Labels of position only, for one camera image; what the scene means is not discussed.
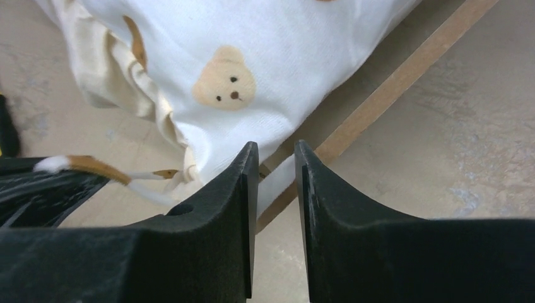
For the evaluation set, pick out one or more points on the yellow black screwdriver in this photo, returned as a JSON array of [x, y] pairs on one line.
[[10, 139]]

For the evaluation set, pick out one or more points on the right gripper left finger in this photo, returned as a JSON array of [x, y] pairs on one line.
[[202, 250]]

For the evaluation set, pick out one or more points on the bear print white cushion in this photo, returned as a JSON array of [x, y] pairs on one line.
[[213, 75]]

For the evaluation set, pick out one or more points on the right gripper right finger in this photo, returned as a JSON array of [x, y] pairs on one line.
[[359, 250]]

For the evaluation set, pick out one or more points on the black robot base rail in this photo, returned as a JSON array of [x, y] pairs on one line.
[[38, 199]]

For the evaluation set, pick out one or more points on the wooden pet bed frame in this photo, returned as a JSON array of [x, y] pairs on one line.
[[423, 36]]

